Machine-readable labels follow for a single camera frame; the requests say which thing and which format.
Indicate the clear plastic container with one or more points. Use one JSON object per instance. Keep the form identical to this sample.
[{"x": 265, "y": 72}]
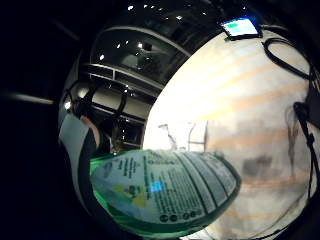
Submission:
[{"x": 196, "y": 136}]

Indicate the green bottle with white label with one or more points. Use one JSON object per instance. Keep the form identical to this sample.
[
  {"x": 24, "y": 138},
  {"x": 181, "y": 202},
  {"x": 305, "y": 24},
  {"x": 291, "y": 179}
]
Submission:
[{"x": 173, "y": 193}]

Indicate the black device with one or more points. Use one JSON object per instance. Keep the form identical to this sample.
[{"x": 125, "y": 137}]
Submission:
[{"x": 315, "y": 100}]

